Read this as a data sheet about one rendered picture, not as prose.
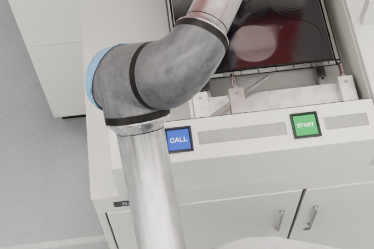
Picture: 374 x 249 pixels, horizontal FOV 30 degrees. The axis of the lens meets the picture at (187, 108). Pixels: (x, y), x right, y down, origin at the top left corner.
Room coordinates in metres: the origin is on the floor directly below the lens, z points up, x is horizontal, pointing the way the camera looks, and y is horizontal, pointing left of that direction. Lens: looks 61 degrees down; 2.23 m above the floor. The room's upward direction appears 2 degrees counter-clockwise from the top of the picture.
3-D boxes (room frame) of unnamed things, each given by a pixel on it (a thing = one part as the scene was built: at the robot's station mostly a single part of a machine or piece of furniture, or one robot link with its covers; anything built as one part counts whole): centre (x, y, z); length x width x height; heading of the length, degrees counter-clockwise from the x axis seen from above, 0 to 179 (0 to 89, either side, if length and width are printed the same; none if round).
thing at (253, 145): (0.64, -0.11, 0.89); 0.55 x 0.09 x 0.14; 95
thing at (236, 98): (0.74, -0.11, 0.89); 0.08 x 0.03 x 0.03; 5
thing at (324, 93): (0.74, -0.19, 0.87); 0.36 x 0.08 x 0.03; 95
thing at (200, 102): (0.73, -0.03, 0.89); 0.08 x 0.03 x 0.03; 5
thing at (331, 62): (0.83, -0.16, 0.90); 0.38 x 0.01 x 0.01; 95
